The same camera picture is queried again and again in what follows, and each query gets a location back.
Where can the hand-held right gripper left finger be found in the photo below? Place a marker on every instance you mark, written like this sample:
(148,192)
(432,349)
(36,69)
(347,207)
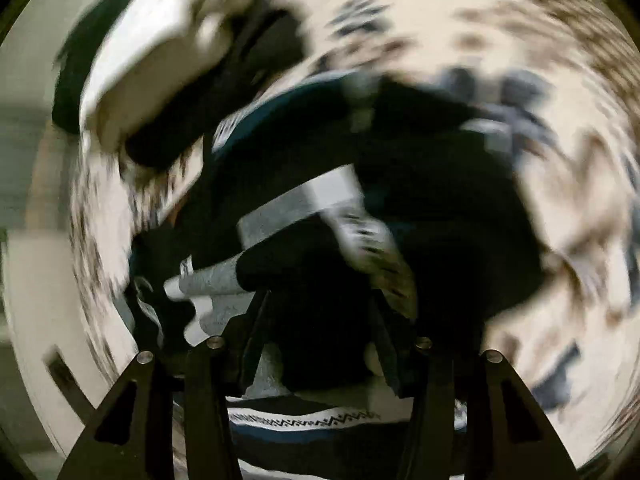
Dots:
(254,332)

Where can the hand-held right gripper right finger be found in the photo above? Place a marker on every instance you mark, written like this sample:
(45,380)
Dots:
(389,347)

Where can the dark garment with grey stripes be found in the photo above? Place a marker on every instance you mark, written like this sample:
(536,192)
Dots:
(440,210)

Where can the person's left forearm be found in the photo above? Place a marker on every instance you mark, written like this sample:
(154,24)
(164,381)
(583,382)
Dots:
(75,65)

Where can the printed blanket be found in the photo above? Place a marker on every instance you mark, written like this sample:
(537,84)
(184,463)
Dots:
(560,125)

